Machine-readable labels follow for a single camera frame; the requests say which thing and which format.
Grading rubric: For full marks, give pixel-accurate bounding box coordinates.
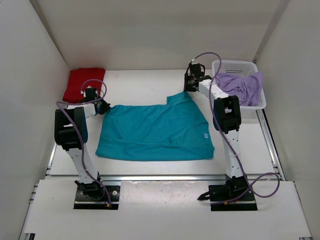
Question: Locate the red t shirt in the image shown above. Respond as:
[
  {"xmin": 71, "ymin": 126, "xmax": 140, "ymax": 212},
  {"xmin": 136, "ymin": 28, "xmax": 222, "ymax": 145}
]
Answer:
[{"xmin": 62, "ymin": 67, "xmax": 106, "ymax": 104}]

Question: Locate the teal t shirt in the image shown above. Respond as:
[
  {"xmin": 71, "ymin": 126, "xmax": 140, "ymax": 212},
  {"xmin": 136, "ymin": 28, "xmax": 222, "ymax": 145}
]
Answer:
[{"xmin": 95, "ymin": 91, "xmax": 215, "ymax": 162}]

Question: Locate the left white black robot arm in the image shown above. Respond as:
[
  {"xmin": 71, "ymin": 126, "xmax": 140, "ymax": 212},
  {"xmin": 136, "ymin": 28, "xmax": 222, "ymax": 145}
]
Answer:
[{"xmin": 54, "ymin": 87, "xmax": 111, "ymax": 205}]

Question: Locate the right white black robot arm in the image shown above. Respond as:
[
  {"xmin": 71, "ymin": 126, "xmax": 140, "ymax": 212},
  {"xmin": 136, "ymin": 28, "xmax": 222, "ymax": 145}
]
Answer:
[{"xmin": 184, "ymin": 62, "xmax": 248, "ymax": 200}]

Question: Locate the white plastic laundry basket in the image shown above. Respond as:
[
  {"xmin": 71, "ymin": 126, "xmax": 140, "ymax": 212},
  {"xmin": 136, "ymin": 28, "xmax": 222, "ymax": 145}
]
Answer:
[{"xmin": 212, "ymin": 60, "xmax": 267, "ymax": 110}]

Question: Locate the lavender t shirt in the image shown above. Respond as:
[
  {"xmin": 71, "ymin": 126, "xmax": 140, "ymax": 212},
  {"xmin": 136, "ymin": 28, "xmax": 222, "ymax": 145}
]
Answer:
[{"xmin": 215, "ymin": 72, "xmax": 264, "ymax": 107}]

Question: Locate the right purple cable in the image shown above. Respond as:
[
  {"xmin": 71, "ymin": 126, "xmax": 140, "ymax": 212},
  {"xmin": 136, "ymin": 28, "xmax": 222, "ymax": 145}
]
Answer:
[{"xmin": 191, "ymin": 51, "xmax": 281, "ymax": 206}]

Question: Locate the purple cable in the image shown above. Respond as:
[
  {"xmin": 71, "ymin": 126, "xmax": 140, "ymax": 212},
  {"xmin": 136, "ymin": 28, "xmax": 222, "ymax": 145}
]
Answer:
[
  {"xmin": 191, "ymin": 51, "xmax": 281, "ymax": 206},
  {"xmin": 54, "ymin": 78, "xmax": 113, "ymax": 208}
]

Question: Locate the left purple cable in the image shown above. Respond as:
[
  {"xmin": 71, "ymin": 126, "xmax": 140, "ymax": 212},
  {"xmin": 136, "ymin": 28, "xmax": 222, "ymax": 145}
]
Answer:
[{"xmin": 54, "ymin": 78, "xmax": 113, "ymax": 208}]

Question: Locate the aluminium frame rail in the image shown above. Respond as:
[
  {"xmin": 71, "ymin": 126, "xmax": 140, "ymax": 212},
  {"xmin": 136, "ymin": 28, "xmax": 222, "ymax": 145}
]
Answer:
[{"xmin": 101, "ymin": 174, "xmax": 226, "ymax": 182}]

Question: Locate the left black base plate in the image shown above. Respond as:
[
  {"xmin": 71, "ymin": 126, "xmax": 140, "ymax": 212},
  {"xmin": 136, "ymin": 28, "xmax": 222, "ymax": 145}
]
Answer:
[{"xmin": 73, "ymin": 180, "xmax": 121, "ymax": 210}]

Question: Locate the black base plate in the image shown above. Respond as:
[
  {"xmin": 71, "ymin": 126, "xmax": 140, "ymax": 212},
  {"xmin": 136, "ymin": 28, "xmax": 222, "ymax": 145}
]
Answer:
[
  {"xmin": 197, "ymin": 177, "xmax": 258, "ymax": 212},
  {"xmin": 73, "ymin": 180, "xmax": 121, "ymax": 210}
]

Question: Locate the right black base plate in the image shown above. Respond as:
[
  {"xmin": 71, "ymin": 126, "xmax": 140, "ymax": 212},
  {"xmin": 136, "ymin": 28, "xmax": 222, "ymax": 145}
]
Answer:
[{"xmin": 197, "ymin": 177, "xmax": 258, "ymax": 212}]

